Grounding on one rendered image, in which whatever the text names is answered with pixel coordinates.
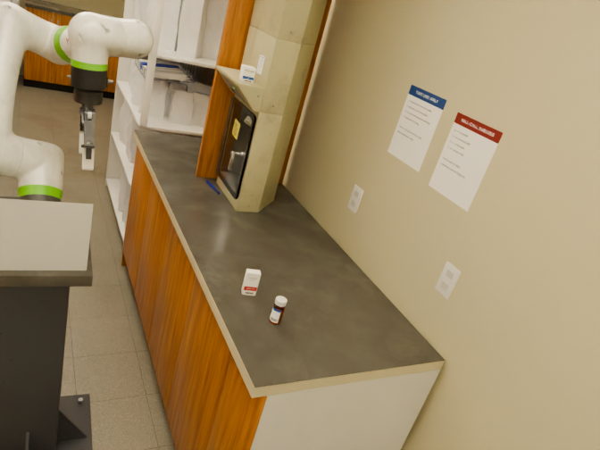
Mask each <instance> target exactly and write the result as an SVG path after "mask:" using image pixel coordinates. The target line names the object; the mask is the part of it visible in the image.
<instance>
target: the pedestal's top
mask: <svg viewBox="0 0 600 450"><path fill-rule="evenodd" d="M92 281H93V271H92V260H91V249H90V240H89V249H88V258H87V270H86V271H0V287H92Z"/></svg>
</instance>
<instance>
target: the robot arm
mask: <svg viewBox="0 0 600 450"><path fill-rule="evenodd" d="M153 45H154V37H153V34H152V31H151V30H150V29H149V28H148V26H147V25H146V24H145V23H144V22H142V21H140V20H137V19H123V18H114V17H110V16H105V15H102V14H98V13H94V12H80V13H78V14H76V15H75V16H74V17H73V18H72V19H71V21H70V23H69V26H58V25H55V24H53V23H51V22H49V21H45V20H43V19H41V18H39V17H37V16H36V15H34V14H33V13H31V12H28V11H26V10H25V9H23V8H21V7H19V6H18V5H17V4H14V3H11V2H6V1H0V175H4V176H7V177H12V178H15V179H17V181H18V188H17V191H18V195H19V196H1V197H0V198H3V199H19V200H33V201H48V202H61V200H62V196H63V175H64V152H63V150H62V149H61V148H60V147H59V146H56V145H54V144H51V143H47V142H43V141H38V140H34V139H29V138H25V137H19V136H16V135H15V134H14V133H13V108H14V100H15V93H16V88H17V82H18V78H19V73H20V68H21V62H22V58H23V55H24V52H25V51H27V50H29V51H31V52H33V53H35V54H38V55H40V56H42V57H44V58H46V59H47V60H48V61H50V62H52V63H56V64H60V65H67V64H70V65H71V75H67V78H70V79H71V85H72V86H73V87H74V90H73V99H74V101H75V102H77V103H79V104H81V107H80V108H79V112H80V132H79V154H82V170H86V171H92V170H93V169H94V153H95V123H96V120H95V117H96V111H95V108H93V106H94V105H100V104H102V103H103V91H104V90H106V88H107V87H108V86H107V84H113V80H109V79H108V77H107V69H108V58H109V57H125V58H131V59H140V58H143V57H145V56H147V55H148V54H149V53H150V52H151V50H152V48H153ZM90 143H92V144H90Z"/></svg>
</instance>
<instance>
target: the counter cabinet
mask: <svg viewBox="0 0 600 450"><path fill-rule="evenodd" d="M121 266H127V268H128V272H129V277H130V281H131V285H132V288H133V291H134V295H135V298H136V302H137V308H138V311H139V315H140V318H141V321H142V325H143V329H144V332H145V335H146V342H147V344H148V348H149V352H150V355H151V358H152V362H153V366H154V371H155V375H156V378H157V382H158V385H159V389H160V392H161V396H162V401H163V405H164V409H165V411H166V415H167V419H168V422H169V425H170V429H171V435H172V438H173V442H174V445H175V449H176V450H401V448H402V446H403V444H404V442H405V440H406V438H407V436H408V434H409V432H410V430H411V428H412V426H413V424H414V422H415V420H416V418H417V416H418V414H419V412H420V410H421V408H422V406H423V404H424V402H425V400H426V398H427V396H428V394H429V392H430V390H431V388H432V386H433V384H434V382H435V380H436V378H437V376H438V374H439V372H440V370H441V369H440V370H433V371H423V372H417V373H411V374H405V375H399V376H394V377H387V378H382V379H371V380H365V381H359V382H353V383H347V384H341V385H336V386H329V387H318V388H313V389H307V390H301V391H296V392H289V393H284V394H277V395H272V396H261V397H255V398H251V396H250V394H249V392H248V390H247V387H246V384H245V382H244V381H243V378H242V376H241V374H240V372H239V369H238V367H237V365H236V363H235V360H234V358H233V356H232V354H231V352H230V350H229V347H228V345H227V342H226V340H225V338H224V336H223V335H222V332H221V329H220V327H219V325H218V322H217V321H216V319H215V317H214V314H213V311H212V309H211V307H210V305H209V303H208V301H207V299H206V297H205V294H204V291H203V290H202V287H201V285H200V283H199V281H198V279H197V276H196V274H195V272H194V270H193V267H192V265H191V263H190V261H189V259H188V256H187V254H186V252H185V249H184V247H183V245H182V244H181V242H180V239H179V236H178V234H177V231H176V230H175V228H174V226H173V224H172V221H171V218H170V216H169V214H168V212H167V210H166V208H165V206H164V203H163V200H162V199H161V197H160V194H159V192H158V190H157V188H156V185H155V183H154V181H153V179H152V176H151V174H150V172H149V170H148V169H147V166H146V163H145V161H144V158H143V156H142V154H141V153H140V151H139V148H138V145H137V151H136V158H135V165H134V171H133V178H132V185H131V191H130V199H129V211H128V218H127V224H126V231H125V238H124V245H123V251H122V258H121Z"/></svg>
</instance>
